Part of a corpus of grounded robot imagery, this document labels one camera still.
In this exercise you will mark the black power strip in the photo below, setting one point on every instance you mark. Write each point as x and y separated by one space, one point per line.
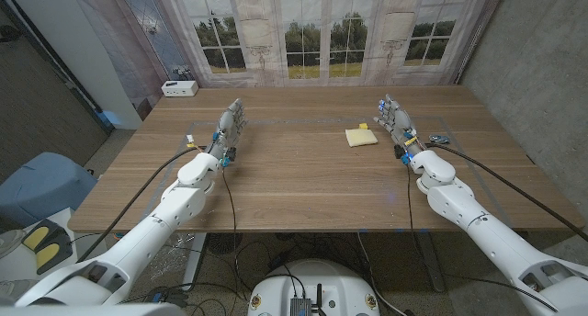
171 298

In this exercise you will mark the white electrical box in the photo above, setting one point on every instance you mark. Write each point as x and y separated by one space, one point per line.
179 89

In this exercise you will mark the black antenna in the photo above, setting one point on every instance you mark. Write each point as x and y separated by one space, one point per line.
319 297

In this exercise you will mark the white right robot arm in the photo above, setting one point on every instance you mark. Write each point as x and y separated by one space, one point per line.
487 233

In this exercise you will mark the black yellow foot pedal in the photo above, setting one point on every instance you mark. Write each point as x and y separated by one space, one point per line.
46 249

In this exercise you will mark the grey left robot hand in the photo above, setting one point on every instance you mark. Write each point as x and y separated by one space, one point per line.
227 130

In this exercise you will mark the white table leg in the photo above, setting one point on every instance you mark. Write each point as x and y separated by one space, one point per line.
195 261

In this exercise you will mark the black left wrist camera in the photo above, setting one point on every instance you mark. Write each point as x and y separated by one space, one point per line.
231 154

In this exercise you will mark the silver module on torso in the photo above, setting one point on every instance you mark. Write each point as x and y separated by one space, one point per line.
301 307

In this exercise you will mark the blue silver toy car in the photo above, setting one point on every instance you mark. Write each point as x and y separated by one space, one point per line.
439 139

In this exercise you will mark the yellow sponge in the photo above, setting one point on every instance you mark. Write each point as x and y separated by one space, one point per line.
361 138

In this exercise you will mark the blue grey chair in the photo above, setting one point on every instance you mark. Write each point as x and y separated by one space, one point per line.
43 183

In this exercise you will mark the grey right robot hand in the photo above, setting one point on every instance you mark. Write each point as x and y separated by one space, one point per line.
400 125

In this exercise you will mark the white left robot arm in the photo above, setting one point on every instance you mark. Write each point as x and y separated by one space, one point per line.
156 229

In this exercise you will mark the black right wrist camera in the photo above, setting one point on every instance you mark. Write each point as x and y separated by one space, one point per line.
399 151

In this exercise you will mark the white robot torso base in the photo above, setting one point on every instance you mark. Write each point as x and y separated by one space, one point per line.
317 279

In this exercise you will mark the printed window backdrop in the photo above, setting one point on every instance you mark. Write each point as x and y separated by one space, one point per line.
321 36

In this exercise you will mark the black round floor object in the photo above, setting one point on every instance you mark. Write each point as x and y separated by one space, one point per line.
223 243

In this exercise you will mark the grey table leg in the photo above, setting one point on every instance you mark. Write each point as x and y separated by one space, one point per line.
431 261

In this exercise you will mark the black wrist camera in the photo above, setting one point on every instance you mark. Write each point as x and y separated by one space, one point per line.
399 151
231 154

